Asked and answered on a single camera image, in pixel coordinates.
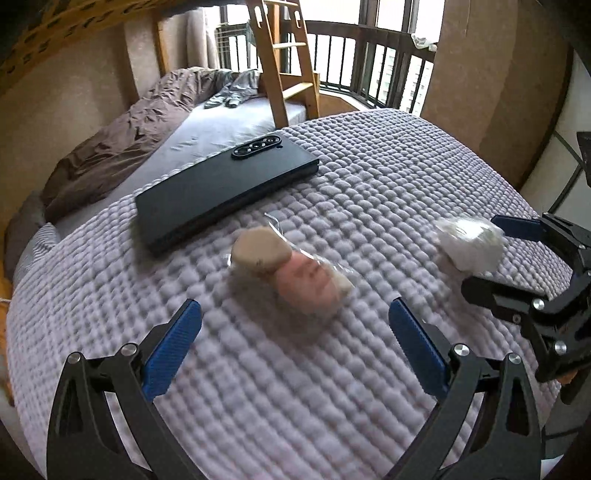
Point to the lavender knitted blanket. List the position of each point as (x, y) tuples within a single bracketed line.
[(369, 175)]

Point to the white cloth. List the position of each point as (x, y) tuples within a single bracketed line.
[(422, 42)]

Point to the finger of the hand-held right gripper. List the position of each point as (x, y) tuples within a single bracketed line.
[(521, 227), (503, 297)]

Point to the grey garment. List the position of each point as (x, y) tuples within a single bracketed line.
[(235, 90)]

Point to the wooden ladder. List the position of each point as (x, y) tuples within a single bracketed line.
[(277, 92)]

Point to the pink snack wrapper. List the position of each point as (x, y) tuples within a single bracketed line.
[(304, 281)]

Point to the pale curtain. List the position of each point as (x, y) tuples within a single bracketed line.
[(203, 37)]

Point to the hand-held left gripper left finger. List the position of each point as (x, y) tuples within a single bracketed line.
[(171, 350)]

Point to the brown duvet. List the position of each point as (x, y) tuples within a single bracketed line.
[(138, 120)]

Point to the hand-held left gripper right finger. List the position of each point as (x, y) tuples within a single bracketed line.
[(418, 348)]

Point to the black tripod stand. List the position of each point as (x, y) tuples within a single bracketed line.
[(585, 152)]

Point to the dark balcony railing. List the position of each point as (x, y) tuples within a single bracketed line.
[(369, 60)]

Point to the striped pillow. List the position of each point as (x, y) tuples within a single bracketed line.
[(39, 244)]

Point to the grey pillow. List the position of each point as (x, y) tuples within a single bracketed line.
[(23, 226)]

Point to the black foldable phone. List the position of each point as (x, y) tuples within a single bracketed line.
[(221, 194)]

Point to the white tissue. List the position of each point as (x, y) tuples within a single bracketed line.
[(471, 247)]

